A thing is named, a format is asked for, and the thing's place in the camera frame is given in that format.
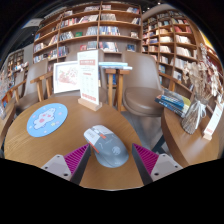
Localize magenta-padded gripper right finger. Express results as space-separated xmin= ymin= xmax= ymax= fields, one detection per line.
xmin=131 ymin=142 xmax=184 ymax=186

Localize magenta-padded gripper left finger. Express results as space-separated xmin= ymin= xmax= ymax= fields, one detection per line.
xmin=40 ymin=143 xmax=92 ymax=186

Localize grey computer mouse orange accents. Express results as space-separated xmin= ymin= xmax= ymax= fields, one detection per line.
xmin=83 ymin=124 xmax=130 ymax=169

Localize round light blue mouse pad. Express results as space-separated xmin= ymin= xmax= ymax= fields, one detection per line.
xmin=26 ymin=102 xmax=69 ymax=138

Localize round wooden side table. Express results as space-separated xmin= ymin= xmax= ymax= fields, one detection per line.
xmin=0 ymin=104 xmax=17 ymax=149
xmin=161 ymin=106 xmax=224 ymax=168

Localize small white table sign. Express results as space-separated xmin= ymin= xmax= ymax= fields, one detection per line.
xmin=202 ymin=101 xmax=224 ymax=141

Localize glass vase with dried flowers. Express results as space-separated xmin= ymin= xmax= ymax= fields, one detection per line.
xmin=180 ymin=43 xmax=222 ymax=136

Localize white framed flower picture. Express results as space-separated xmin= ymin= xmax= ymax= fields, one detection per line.
xmin=53 ymin=60 xmax=81 ymax=95

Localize white sign in wooden base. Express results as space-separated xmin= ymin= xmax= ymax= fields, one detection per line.
xmin=76 ymin=49 xmax=103 ymax=112

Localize small distant bookshelf unit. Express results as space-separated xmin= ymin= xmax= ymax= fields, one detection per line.
xmin=6 ymin=48 xmax=27 ymax=84

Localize tall wooden bookshelf unit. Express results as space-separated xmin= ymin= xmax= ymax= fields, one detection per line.
xmin=141 ymin=9 xmax=224 ymax=101

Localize white hanging ceiling sign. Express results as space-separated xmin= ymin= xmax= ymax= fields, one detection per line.
xmin=21 ymin=18 xmax=44 ymax=30

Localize yellow wall poster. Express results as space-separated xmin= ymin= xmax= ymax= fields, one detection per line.
xmin=199 ymin=31 xmax=215 ymax=52

